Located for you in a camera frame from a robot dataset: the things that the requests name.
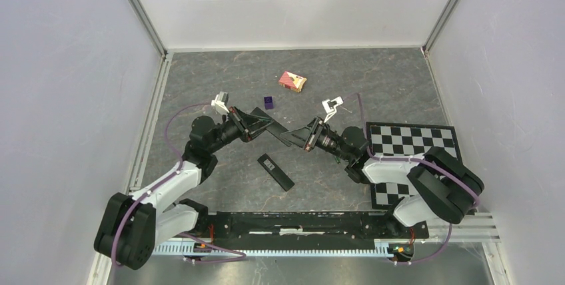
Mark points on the white slotted cable duct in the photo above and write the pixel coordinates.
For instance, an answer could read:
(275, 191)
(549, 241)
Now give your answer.
(181, 247)

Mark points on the checkerboard calibration board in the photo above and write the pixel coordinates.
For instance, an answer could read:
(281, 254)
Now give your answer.
(427, 159)

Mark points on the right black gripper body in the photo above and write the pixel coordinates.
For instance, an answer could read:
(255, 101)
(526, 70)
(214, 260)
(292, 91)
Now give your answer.
(320, 134)

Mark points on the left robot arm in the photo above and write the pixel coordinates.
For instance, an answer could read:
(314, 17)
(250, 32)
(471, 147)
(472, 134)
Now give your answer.
(134, 224)

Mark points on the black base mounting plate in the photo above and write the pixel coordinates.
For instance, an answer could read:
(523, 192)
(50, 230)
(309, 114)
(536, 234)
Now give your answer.
(303, 230)

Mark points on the right aluminium corner post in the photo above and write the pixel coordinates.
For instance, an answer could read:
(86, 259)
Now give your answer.
(442, 20)

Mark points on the red white small box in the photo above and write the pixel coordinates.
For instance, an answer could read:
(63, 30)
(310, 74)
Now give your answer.
(292, 81)

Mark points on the aluminium corner post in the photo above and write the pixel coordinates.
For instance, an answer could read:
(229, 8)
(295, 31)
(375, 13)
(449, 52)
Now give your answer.
(442, 20)
(148, 26)

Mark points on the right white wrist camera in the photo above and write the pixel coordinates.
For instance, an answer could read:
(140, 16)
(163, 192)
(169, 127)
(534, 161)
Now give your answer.
(330, 107)

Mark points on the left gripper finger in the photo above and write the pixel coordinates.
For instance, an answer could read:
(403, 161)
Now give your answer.
(260, 128)
(258, 115)

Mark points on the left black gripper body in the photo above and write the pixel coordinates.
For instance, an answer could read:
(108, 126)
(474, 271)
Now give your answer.
(237, 125)

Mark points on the black remote control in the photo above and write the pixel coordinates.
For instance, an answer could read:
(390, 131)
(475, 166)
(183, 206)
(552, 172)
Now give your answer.
(276, 172)
(275, 128)

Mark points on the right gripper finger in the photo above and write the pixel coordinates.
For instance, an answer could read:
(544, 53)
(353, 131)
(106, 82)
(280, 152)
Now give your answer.
(297, 141)
(302, 133)

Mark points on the left aluminium corner post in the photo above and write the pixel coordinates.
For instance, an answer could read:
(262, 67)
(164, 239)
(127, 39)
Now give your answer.
(148, 26)

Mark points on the purple toy block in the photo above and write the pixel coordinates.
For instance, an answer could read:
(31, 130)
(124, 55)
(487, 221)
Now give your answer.
(268, 103)

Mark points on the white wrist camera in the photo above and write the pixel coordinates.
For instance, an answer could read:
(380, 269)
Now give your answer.
(219, 103)
(330, 107)

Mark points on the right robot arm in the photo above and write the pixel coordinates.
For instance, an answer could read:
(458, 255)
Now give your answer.
(353, 147)

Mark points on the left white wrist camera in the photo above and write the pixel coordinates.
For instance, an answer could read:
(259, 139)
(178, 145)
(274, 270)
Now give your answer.
(219, 103)

